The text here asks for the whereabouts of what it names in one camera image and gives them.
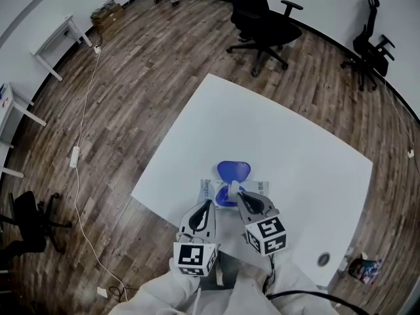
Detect long white floor cable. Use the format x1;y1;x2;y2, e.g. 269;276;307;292
73;47;129;303

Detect white power strip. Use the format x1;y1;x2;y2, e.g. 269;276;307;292
69;146;81;169

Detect black armless swivel chair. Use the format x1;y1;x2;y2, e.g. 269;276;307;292
0;190;73;265

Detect black reclined office chair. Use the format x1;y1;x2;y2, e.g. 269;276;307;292
216;0;305;77

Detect white narrow side table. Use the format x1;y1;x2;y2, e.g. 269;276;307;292
0;82;47;179

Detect cardboard box with clutter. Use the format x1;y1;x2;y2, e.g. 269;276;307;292
90;0;125;32

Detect person's grey trouser leg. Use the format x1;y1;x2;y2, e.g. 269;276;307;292
209;250;243;288

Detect thin white wall-side cable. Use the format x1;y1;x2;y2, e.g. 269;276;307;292
383;80;415;152

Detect black bag of bottles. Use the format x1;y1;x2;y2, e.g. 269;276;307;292
348;253;383;285

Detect black slim headrest office chair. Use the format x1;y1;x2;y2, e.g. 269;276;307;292
340;0;396;93

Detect person's left forearm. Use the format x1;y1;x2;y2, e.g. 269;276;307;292
108;257;206;315

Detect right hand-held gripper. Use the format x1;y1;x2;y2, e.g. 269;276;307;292
236;192;288;257

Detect clear plastic packet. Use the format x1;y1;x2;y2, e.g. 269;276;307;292
196;161;270;211

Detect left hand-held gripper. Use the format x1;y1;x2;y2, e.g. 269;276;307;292
173;199;220;278

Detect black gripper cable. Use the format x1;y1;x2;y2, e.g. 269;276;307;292
262;254;378;315

